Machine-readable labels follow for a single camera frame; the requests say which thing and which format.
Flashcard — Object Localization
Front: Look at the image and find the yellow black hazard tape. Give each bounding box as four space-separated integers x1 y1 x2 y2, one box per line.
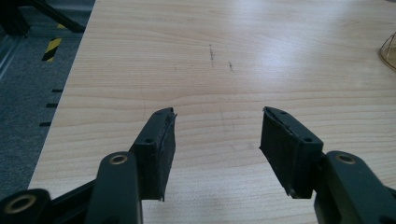
41 36 63 63

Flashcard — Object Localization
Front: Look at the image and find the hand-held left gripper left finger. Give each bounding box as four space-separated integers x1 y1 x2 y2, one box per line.
128 106 177 202

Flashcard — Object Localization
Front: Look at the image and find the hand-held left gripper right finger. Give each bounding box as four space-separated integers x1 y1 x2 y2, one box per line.
259 105 325 200

